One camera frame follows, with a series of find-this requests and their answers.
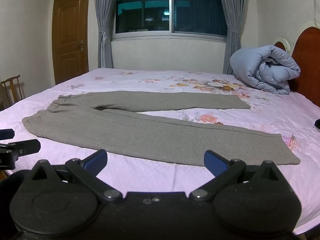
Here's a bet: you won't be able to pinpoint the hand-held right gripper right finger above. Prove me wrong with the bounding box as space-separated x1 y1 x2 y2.
189 150 286 202

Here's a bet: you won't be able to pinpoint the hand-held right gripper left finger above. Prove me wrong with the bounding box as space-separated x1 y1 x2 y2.
31 149 123 202

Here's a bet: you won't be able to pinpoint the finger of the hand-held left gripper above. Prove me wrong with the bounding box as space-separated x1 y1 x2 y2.
0 129 15 140
0 139 41 156

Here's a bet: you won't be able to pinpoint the grey pants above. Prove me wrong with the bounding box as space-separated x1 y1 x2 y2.
21 92 301 167

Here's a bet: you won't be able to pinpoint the wooden chair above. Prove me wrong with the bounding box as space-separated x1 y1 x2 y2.
1 74 25 107

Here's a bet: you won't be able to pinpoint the bed with pink floral sheet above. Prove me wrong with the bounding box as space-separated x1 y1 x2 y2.
0 67 320 235

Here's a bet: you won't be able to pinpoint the rolled light blue duvet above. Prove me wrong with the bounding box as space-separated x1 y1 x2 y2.
229 45 301 95

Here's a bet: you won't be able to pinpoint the brown wooden door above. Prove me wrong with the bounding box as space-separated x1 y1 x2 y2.
52 0 90 85

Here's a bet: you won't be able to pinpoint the grey curtain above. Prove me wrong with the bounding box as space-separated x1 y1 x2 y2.
216 0 248 75
93 0 118 68

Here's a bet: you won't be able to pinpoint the red wooden headboard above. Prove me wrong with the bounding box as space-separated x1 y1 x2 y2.
274 26 320 100

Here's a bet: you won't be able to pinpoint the sliding glass window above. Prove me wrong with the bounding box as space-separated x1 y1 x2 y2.
111 0 229 42

